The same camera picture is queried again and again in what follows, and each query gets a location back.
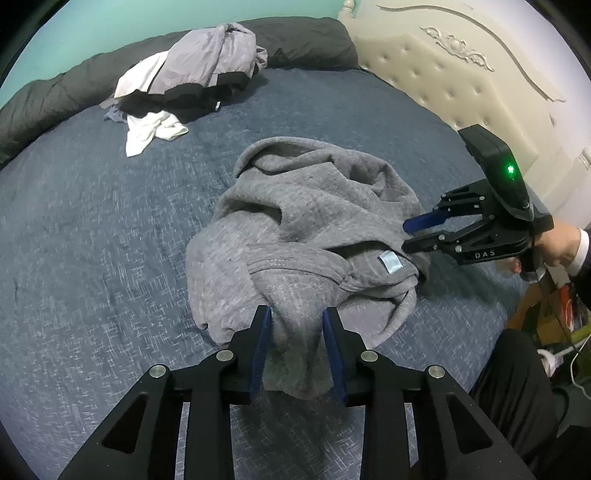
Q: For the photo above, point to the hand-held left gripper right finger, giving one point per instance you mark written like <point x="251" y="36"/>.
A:
<point x="333" y="350"/>

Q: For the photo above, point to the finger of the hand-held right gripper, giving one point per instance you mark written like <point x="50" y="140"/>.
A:
<point x="461" y="247"/>
<point x="422" y="222"/>

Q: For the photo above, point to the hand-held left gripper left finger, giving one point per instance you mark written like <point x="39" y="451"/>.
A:
<point x="263" y="341"/>

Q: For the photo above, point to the grey sweater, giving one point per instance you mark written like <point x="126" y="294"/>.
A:
<point x="300" y="221"/>

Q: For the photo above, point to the person's right forearm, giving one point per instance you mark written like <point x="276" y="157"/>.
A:
<point x="582" y="251"/>

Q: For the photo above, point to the pile of grey black clothes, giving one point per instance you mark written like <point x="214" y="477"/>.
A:
<point x="203" y="55"/>

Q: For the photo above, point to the person's right hand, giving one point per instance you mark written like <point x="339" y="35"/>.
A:
<point x="558" y="244"/>

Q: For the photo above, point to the orange box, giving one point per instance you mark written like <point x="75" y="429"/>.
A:
<point x="565" y="309"/>

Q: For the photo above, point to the cream tufted headboard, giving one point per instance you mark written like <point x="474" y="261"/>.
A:
<point x="461" y="69"/>

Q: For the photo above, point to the person's leg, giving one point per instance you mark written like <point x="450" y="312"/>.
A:
<point x="517" y="392"/>

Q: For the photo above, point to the white garment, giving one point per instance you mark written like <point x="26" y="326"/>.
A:
<point x="147" y="131"/>

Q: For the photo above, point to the black garment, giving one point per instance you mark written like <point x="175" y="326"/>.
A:
<point x="194" y="104"/>

